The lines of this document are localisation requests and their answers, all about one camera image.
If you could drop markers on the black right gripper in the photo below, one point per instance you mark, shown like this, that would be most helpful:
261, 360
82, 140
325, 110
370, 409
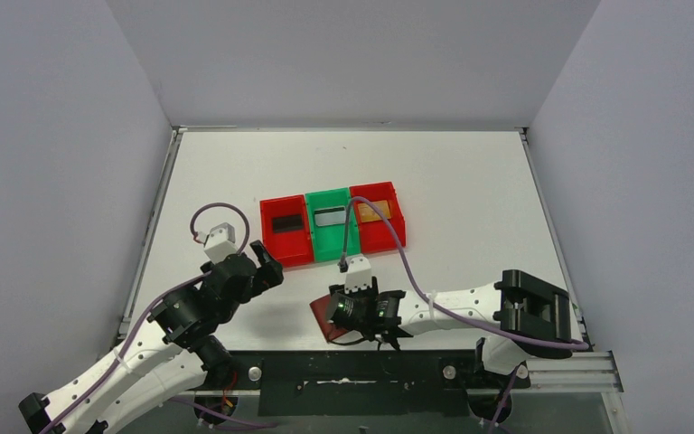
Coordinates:
372, 291

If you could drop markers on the red plastic bin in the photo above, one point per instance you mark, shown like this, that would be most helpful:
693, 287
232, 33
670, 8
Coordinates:
291, 249
374, 233

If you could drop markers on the black card in bin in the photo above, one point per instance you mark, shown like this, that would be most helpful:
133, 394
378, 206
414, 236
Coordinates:
287, 223

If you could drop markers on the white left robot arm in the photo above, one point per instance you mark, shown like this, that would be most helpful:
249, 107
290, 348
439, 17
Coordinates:
176, 331

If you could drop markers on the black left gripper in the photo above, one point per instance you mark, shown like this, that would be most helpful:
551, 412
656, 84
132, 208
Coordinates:
251, 270

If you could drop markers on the silver card in bin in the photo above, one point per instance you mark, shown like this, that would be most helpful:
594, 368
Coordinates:
325, 217

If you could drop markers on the gold card in bin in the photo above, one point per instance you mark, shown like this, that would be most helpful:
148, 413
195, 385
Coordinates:
376, 211

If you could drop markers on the aluminium table edge rail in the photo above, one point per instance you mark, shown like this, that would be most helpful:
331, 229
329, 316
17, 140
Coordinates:
150, 229

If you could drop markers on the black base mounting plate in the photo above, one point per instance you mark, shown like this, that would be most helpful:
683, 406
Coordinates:
451, 383

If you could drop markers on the red leather card holder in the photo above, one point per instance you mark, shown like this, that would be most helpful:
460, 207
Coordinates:
322, 311

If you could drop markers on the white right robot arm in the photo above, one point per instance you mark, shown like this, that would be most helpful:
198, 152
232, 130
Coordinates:
521, 316

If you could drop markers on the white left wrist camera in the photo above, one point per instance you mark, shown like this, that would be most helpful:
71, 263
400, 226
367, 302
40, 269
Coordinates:
220, 242

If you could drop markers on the green plastic bin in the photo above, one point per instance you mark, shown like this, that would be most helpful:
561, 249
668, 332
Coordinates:
328, 241

